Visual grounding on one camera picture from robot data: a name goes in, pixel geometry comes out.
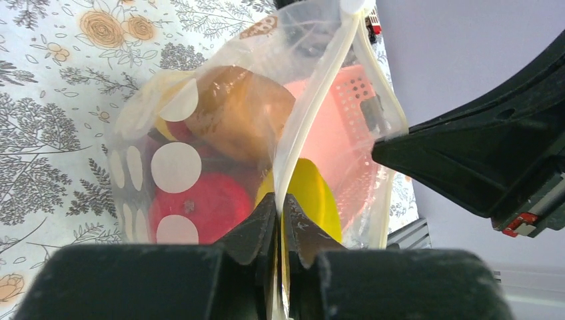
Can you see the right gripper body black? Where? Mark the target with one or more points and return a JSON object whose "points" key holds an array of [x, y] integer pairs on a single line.
{"points": [[543, 209]]}

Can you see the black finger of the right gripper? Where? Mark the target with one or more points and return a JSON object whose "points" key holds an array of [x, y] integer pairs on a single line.
{"points": [[486, 155]]}

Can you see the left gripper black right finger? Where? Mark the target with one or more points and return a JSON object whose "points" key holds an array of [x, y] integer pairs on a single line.
{"points": [[329, 281]]}

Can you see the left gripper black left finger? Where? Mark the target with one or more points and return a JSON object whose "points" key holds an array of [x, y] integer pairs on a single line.
{"points": [[226, 280]]}

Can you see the red apple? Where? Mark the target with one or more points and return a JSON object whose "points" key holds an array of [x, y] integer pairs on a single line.
{"points": [[202, 214]]}

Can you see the yellow green mango slice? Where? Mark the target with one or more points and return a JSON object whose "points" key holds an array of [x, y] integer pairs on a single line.
{"points": [[309, 189]]}

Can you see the brown potato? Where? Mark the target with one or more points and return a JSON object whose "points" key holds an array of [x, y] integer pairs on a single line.
{"points": [[240, 113]]}

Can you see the clear zip top bag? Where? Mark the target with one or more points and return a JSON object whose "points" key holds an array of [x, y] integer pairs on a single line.
{"points": [[301, 46]]}

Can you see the pink plastic basket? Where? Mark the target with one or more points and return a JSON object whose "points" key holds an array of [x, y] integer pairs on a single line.
{"points": [[339, 143]]}

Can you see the red white brick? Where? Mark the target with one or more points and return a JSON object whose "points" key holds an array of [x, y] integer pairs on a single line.
{"points": [[373, 26]]}

